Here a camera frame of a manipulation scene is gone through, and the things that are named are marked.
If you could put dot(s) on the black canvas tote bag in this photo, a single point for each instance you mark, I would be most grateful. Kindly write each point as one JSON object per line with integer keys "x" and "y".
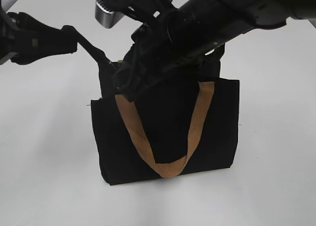
{"x": 184, "y": 125}

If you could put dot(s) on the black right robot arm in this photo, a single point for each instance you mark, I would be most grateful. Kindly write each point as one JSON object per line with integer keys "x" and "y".
{"x": 222, "y": 20}

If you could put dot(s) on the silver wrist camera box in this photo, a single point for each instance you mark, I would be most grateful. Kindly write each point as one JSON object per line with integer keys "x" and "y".
{"x": 109, "y": 12}

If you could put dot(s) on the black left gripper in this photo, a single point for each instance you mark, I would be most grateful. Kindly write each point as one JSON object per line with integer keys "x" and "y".
{"x": 27, "y": 40}

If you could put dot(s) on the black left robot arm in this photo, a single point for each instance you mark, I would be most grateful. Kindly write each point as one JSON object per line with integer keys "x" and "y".
{"x": 24, "y": 40}

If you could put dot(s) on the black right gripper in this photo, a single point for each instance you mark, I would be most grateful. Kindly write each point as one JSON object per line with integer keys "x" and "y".
{"x": 157, "y": 54}

